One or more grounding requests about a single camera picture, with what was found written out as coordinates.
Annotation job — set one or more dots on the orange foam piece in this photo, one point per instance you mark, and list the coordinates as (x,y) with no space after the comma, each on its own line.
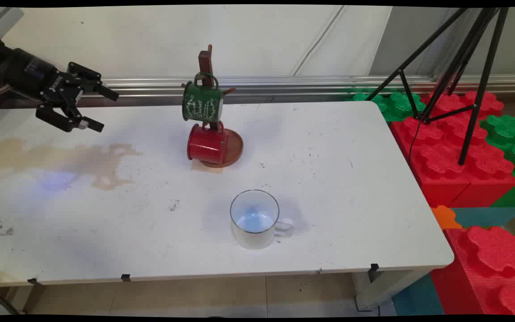
(444,217)

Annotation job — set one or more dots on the teal foam mat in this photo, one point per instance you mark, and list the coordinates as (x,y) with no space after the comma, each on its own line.
(418,297)
(485,217)

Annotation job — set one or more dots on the red foam building block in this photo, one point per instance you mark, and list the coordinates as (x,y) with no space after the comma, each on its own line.
(441,156)
(490,250)

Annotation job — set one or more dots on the white table leg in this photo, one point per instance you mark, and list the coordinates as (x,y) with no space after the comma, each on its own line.
(31,298)
(382,288)

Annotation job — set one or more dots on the aluminium wall rail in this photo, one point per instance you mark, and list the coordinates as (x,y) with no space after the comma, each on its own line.
(284,87)

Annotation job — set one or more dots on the green enamel mug white print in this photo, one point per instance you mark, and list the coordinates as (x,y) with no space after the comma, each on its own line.
(201,105)

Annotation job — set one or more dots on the red enamel mug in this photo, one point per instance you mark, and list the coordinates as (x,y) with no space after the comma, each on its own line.
(206,145)

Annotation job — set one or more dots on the black robotic gripper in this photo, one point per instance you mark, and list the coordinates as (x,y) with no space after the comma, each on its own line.
(29,74)

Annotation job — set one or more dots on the green foam building block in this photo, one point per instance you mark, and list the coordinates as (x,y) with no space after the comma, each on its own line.
(398,105)
(505,129)

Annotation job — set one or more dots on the black camera tripod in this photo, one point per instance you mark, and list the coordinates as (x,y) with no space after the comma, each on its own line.
(483,85)

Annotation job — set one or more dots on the wooden mug tree stand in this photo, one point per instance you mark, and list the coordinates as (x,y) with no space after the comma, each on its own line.
(207,58)

